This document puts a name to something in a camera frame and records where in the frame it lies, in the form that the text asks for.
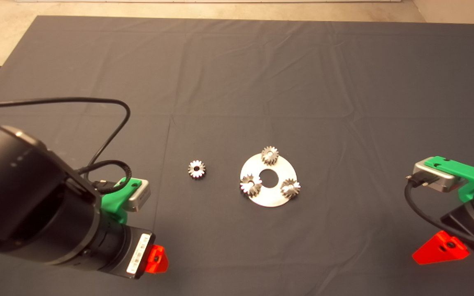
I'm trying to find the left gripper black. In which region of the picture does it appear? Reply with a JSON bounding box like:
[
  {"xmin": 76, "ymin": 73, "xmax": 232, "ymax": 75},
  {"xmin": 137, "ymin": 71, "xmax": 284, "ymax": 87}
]
[{"xmin": 116, "ymin": 225, "xmax": 168, "ymax": 280}]

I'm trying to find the small steel bevel gear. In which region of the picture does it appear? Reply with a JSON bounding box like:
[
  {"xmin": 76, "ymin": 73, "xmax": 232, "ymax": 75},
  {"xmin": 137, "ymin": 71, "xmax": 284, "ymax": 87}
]
[
  {"xmin": 280, "ymin": 178, "xmax": 302, "ymax": 199},
  {"xmin": 260, "ymin": 146, "xmax": 279, "ymax": 166},
  {"xmin": 188, "ymin": 160, "xmax": 206, "ymax": 179}
]

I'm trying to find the large steel bevel gear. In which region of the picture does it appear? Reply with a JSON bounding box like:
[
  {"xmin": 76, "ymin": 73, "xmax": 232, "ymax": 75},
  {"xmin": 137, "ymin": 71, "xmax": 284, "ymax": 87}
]
[{"xmin": 240, "ymin": 173, "xmax": 263, "ymax": 197}]

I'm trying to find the round metal plate with pins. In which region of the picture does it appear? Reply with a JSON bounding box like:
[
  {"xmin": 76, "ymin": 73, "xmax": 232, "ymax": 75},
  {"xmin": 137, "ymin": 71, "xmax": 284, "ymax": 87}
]
[{"xmin": 240, "ymin": 153, "xmax": 298, "ymax": 208}]

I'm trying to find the dark grey table cloth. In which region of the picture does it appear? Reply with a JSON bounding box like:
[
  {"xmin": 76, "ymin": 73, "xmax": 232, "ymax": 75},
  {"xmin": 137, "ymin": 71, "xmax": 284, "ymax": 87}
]
[{"xmin": 0, "ymin": 16, "xmax": 474, "ymax": 296}]

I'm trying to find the black right camera cable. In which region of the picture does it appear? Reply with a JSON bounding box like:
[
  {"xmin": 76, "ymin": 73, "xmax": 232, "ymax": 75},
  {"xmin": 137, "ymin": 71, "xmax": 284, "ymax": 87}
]
[{"xmin": 404, "ymin": 175, "xmax": 474, "ymax": 251}]

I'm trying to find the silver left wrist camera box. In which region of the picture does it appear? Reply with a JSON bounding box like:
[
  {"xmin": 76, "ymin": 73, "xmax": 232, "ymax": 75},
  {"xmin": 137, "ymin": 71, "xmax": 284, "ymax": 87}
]
[{"xmin": 124, "ymin": 179, "xmax": 151, "ymax": 213}]

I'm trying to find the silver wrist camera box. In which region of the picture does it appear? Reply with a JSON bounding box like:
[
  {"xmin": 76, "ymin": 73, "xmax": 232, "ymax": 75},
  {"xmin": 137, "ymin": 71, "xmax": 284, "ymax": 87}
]
[
  {"xmin": 413, "ymin": 158, "xmax": 460, "ymax": 192},
  {"xmin": 124, "ymin": 179, "xmax": 151, "ymax": 213}
]

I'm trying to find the green left camera mount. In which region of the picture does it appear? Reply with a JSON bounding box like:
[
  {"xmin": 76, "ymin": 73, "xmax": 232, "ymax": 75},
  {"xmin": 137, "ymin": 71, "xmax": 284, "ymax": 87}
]
[{"xmin": 100, "ymin": 178, "xmax": 143, "ymax": 224}]

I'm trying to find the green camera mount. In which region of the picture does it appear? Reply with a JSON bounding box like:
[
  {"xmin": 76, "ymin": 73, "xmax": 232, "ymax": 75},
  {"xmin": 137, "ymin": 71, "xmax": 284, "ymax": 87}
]
[
  {"xmin": 100, "ymin": 178, "xmax": 143, "ymax": 224},
  {"xmin": 424, "ymin": 156, "xmax": 474, "ymax": 203}
]

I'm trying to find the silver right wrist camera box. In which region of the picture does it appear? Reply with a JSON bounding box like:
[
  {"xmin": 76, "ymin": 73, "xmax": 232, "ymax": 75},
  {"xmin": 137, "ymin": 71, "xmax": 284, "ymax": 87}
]
[{"xmin": 413, "ymin": 158, "xmax": 460, "ymax": 192}]

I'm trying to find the green right camera mount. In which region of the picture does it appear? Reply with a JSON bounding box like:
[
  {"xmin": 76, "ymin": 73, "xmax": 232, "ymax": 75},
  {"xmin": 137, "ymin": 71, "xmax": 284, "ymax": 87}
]
[{"xmin": 424, "ymin": 156, "xmax": 474, "ymax": 203}]

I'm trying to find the thin black left camera cable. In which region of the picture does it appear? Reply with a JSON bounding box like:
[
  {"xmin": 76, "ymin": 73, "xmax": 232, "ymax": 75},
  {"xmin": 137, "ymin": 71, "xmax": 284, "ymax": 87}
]
[{"xmin": 0, "ymin": 97, "xmax": 133, "ymax": 194}]

